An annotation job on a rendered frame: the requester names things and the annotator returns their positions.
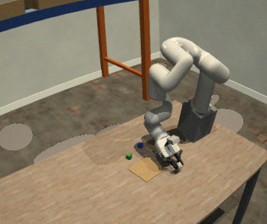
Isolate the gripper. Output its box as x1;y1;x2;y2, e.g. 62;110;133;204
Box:
155;135;183;170

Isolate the green die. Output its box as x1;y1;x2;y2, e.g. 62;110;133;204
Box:
126;153;132;160

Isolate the tan flat mat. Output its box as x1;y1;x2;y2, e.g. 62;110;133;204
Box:
128;157;166;182

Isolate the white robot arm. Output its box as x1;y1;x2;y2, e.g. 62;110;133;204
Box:
143;37;229;143

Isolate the dark blue die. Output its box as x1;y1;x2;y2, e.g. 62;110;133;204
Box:
137;142;143;149

